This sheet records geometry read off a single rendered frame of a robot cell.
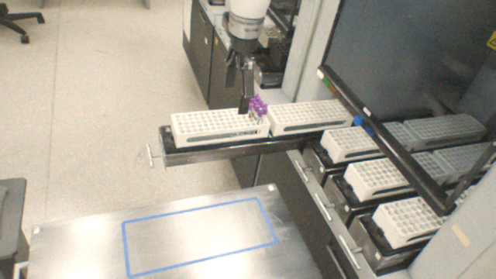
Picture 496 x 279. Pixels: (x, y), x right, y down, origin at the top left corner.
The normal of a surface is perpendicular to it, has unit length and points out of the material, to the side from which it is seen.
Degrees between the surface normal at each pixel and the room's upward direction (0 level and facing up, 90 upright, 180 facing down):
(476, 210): 90
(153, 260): 0
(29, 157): 0
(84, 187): 0
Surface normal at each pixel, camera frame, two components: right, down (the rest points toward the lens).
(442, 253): -0.94, 0.11
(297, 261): 0.14, -0.74
